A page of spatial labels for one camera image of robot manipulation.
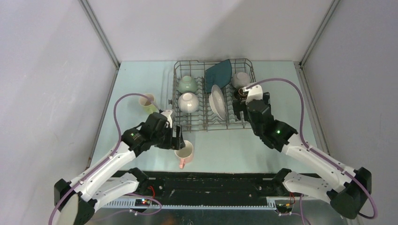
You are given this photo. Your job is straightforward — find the right controller board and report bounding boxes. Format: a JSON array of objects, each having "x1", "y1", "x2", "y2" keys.
[{"x1": 276, "y1": 203, "x2": 294, "y2": 214}]

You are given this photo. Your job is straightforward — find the left controller board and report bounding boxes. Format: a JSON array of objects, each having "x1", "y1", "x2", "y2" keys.
[{"x1": 135, "y1": 198, "x2": 152, "y2": 207}]

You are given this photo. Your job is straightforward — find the white ceramic bowl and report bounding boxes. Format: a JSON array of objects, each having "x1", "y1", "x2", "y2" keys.
[{"x1": 178, "y1": 92, "x2": 199, "y2": 113}]

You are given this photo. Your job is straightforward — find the pink mug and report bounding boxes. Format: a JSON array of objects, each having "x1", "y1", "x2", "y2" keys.
[{"x1": 174, "y1": 140, "x2": 194, "y2": 169}]

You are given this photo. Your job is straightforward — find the brown rimmed tan bowl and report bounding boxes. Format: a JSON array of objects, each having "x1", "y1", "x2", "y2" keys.
[{"x1": 233, "y1": 88, "x2": 248, "y2": 101}]

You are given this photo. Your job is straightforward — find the teal square plate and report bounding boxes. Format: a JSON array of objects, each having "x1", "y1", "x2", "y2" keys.
[{"x1": 204, "y1": 60, "x2": 232, "y2": 93}]

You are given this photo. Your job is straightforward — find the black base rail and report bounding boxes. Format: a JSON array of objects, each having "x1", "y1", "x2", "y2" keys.
[{"x1": 134, "y1": 171, "x2": 291, "y2": 207}]

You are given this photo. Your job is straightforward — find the pink white bowl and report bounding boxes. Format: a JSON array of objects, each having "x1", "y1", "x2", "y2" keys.
[{"x1": 231, "y1": 72, "x2": 251, "y2": 89}]

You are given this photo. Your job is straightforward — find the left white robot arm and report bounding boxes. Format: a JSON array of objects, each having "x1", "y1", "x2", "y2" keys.
[{"x1": 48, "y1": 110, "x2": 186, "y2": 225}]

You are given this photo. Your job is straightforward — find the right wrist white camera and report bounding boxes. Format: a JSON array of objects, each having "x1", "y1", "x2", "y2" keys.
[{"x1": 242, "y1": 85, "x2": 263, "y2": 105}]

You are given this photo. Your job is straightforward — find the pale green ceramic bowl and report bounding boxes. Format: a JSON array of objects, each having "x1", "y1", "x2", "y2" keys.
[{"x1": 177, "y1": 75, "x2": 198, "y2": 94}]

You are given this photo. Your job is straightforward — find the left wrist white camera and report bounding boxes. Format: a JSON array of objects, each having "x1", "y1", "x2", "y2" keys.
[{"x1": 161, "y1": 109, "x2": 174, "y2": 128}]

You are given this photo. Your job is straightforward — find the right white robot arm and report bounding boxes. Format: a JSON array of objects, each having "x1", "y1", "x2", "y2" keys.
[{"x1": 233, "y1": 90, "x2": 372, "y2": 219}]

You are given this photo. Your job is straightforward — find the controller board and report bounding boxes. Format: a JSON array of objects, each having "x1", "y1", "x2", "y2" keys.
[
  {"x1": 135, "y1": 198, "x2": 152, "y2": 207},
  {"x1": 276, "y1": 203, "x2": 294, "y2": 214}
]

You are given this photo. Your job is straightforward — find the yellow green mug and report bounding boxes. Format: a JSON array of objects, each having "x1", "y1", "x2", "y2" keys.
[{"x1": 138, "y1": 93, "x2": 159, "y2": 114}]

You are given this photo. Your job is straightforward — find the white scalloped plate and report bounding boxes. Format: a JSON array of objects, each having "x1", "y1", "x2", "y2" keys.
[{"x1": 209, "y1": 85, "x2": 227, "y2": 120}]

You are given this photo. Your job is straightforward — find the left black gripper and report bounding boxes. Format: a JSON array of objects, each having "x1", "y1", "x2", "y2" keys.
[{"x1": 152, "y1": 124, "x2": 185, "y2": 150}]

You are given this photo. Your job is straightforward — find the grey wire dish rack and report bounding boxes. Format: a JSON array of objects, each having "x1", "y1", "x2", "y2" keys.
[{"x1": 169, "y1": 58, "x2": 256, "y2": 132}]

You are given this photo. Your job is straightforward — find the wrist white camera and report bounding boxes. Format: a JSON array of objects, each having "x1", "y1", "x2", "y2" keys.
[
  {"x1": 242, "y1": 85, "x2": 263, "y2": 105},
  {"x1": 161, "y1": 109, "x2": 174, "y2": 128}
]

